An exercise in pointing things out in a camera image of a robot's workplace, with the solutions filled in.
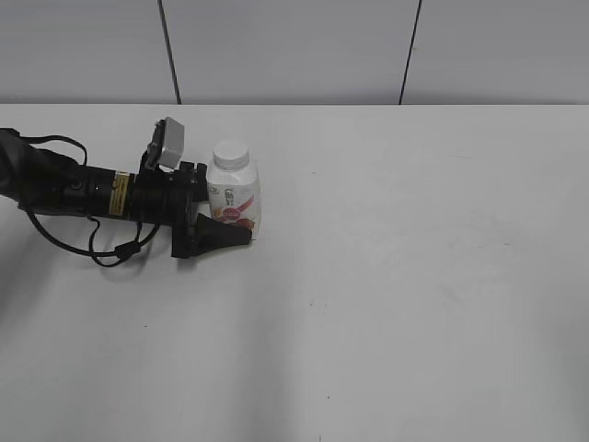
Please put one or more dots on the white plastic bottle cap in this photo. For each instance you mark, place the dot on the white plastic bottle cap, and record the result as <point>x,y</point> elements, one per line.
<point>231,155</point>

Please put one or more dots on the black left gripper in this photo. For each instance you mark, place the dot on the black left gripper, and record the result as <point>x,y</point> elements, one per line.
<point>171,199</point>

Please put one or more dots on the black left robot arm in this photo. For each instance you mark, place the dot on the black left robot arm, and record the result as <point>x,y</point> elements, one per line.
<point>43,182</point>

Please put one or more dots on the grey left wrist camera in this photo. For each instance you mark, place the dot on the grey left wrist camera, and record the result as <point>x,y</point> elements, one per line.
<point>167,145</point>

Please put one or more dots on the white yili changqing yogurt bottle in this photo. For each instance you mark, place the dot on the white yili changqing yogurt bottle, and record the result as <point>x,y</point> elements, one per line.
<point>234,192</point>

